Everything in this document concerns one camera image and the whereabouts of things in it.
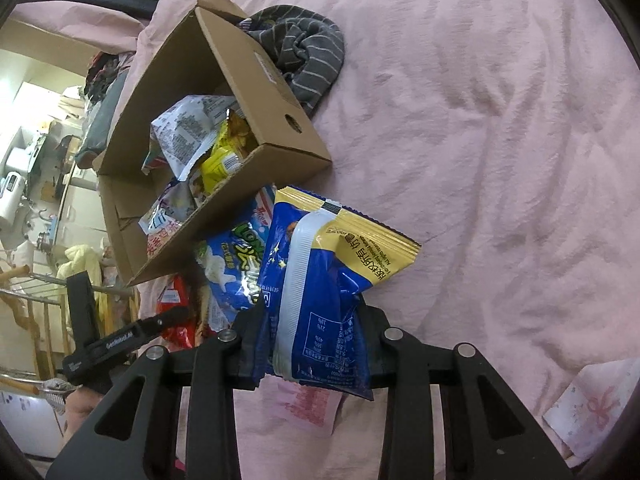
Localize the left hand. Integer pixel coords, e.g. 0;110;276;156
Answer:
63;387;104;445

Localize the pink floral paper packet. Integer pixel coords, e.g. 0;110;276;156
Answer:
542;358;639;466

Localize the white purple snack packet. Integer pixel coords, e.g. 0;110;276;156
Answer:
138;179;196;258

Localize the white printed snack bag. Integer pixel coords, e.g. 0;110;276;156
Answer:
141;96;240;181

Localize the pink duvet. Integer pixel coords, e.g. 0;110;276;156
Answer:
8;0;640;480

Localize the dark striped garment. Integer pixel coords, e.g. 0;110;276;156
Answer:
238;4;345;116

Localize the blue green popcorn bag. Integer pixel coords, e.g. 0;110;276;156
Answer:
195;185;276;333

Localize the red snack bag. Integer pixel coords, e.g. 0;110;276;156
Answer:
156;275;196;350

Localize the white water heater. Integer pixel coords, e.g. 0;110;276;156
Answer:
0;171;26;230

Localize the pile of dark clothes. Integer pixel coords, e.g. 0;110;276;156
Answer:
82;51;134;104

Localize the blue yellow snack bag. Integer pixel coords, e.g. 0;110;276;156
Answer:
253;186;421;400

